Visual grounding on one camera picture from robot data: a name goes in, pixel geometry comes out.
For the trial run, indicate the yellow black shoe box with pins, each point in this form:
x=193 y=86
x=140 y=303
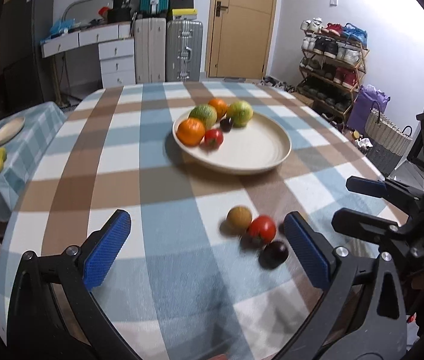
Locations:
x=182 y=15

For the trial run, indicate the orange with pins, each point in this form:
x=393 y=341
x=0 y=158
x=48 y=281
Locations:
x=191 y=132
x=218 y=107

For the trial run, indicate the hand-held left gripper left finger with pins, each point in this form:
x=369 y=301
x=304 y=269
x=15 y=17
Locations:
x=107 y=247

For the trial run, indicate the red cap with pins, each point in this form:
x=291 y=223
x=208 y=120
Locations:
x=103 y=12

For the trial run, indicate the white desk with drawers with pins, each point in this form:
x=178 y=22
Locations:
x=116 y=56

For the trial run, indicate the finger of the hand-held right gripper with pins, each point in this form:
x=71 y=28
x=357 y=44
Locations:
x=362 y=225
x=365 y=186

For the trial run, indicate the rows of shoes on rack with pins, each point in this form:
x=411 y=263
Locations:
x=328 y=47

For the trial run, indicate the green yellow guava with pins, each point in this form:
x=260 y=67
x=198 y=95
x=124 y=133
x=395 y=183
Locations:
x=240 y=113
x=204 y=115

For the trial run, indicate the dark purple passion fruit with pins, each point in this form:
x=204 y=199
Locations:
x=274 y=254
x=227 y=125

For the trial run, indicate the grey woven basket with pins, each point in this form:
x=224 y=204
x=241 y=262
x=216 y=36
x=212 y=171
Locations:
x=384 y=138

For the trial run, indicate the purple bag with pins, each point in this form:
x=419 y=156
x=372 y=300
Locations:
x=365 y=108

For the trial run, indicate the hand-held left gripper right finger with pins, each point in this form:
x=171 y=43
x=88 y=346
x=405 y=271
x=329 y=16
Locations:
x=305 y=251

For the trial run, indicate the blue plastic bag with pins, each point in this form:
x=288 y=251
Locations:
x=62 y=26

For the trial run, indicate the small brown round fruit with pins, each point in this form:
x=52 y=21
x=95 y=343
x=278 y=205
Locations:
x=239 y=218

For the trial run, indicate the dark grey fridge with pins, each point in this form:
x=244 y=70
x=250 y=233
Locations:
x=24 y=45

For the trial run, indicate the silver suitcase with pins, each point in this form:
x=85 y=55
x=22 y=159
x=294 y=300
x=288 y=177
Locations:
x=184 y=48

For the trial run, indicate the small beige plate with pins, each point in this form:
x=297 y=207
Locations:
x=8 y=131

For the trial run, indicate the wooden door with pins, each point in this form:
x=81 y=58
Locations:
x=242 y=37

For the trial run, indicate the red tomato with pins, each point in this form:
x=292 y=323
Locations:
x=262 y=228
x=214 y=138

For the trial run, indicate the pile of shoes on floor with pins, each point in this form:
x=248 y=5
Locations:
x=277 y=82

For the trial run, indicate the small black box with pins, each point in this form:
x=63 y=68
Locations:
x=122 y=0

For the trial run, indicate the beige suitcase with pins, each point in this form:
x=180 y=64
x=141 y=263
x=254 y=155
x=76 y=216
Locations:
x=150 y=48

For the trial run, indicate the brown blue checked tablecloth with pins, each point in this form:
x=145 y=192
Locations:
x=159 y=195

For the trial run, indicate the blue checked side cloth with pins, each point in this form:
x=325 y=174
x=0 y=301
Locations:
x=36 y=127

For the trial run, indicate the black bag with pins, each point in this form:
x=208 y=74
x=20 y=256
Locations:
x=120 y=15

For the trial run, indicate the large cream plate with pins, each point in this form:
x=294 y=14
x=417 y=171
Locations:
x=253 y=146

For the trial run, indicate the wooden shoe rack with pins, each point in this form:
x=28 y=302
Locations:
x=360 y=78

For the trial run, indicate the black shoe box red logo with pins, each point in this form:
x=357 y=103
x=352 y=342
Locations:
x=181 y=0

